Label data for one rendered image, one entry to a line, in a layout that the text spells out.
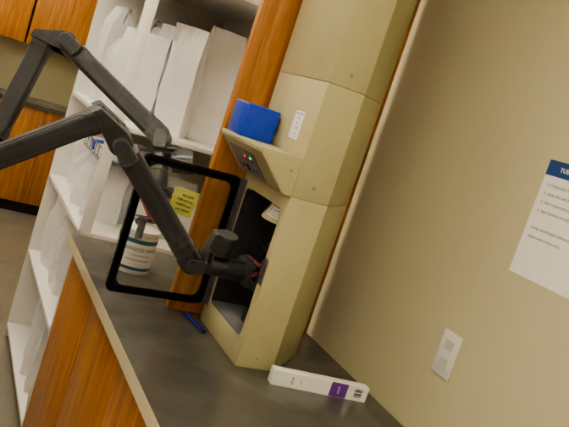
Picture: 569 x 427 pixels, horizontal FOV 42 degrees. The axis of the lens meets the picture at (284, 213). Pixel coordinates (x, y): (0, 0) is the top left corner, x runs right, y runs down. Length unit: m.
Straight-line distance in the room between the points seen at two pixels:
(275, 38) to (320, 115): 0.41
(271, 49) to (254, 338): 0.83
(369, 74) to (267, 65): 0.39
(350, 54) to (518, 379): 0.86
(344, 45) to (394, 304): 0.75
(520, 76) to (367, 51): 0.39
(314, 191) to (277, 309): 0.33
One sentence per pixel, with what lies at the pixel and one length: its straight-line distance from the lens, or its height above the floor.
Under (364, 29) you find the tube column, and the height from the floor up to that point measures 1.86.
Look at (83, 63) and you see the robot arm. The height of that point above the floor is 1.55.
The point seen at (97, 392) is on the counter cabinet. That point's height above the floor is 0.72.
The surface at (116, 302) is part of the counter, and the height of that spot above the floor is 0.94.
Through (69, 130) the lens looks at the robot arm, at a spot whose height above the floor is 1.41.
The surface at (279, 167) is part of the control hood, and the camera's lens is 1.83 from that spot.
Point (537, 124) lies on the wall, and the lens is 1.88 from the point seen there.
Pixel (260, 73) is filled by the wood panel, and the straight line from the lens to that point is 2.17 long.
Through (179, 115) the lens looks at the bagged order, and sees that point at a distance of 3.06.
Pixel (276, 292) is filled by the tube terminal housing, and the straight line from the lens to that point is 1.93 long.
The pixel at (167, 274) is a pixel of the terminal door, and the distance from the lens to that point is 2.13.
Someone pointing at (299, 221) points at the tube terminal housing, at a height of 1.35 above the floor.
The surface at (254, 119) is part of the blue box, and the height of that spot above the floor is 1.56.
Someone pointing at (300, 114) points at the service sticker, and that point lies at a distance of 1.94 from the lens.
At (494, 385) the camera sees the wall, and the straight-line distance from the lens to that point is 1.81.
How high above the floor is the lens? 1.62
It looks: 8 degrees down
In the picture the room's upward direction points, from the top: 18 degrees clockwise
